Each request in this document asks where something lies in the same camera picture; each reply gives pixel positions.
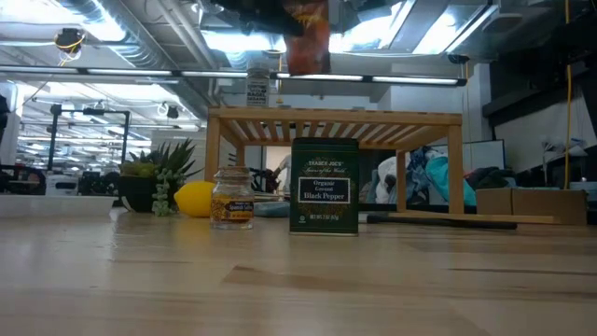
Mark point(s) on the white board panel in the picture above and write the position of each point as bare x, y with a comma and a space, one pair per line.
485, 154

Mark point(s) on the green black pepper tin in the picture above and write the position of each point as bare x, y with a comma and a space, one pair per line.
324, 186

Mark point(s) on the wooden slatted shelf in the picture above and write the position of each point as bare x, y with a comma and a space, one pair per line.
336, 116

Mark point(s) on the potted succulent plant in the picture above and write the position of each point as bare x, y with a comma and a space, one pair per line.
163, 172

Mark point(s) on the small cardboard box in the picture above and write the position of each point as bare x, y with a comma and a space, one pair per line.
536, 205

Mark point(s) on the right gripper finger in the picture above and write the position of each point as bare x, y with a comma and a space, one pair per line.
284, 28

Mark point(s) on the black round ceiling device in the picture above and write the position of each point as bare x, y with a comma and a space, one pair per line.
69, 39

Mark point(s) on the yellow lemon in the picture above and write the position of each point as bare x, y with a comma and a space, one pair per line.
196, 199

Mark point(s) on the black metal gantry stand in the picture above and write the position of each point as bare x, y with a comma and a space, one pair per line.
53, 140

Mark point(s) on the white-lid glass spice jar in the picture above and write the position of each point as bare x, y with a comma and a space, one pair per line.
257, 88

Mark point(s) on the orange spice pouch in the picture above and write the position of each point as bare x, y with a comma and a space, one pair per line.
309, 46

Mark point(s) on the teal blue packet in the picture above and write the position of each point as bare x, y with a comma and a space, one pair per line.
273, 209

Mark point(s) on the small cork-lid saffron jar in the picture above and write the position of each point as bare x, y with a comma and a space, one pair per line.
231, 205

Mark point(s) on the pile of clothes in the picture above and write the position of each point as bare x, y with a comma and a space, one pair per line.
434, 179

